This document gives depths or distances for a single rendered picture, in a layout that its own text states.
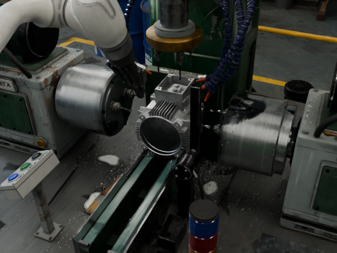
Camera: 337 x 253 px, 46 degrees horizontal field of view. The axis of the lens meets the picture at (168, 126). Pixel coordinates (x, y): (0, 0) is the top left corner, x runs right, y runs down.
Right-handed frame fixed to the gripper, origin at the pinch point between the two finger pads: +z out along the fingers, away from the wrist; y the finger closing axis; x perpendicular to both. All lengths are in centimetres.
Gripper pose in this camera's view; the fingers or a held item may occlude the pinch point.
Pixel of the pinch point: (138, 89)
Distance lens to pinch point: 125.1
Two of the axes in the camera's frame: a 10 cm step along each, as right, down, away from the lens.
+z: 2.1, 4.5, 8.7
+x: -3.5, 8.6, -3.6
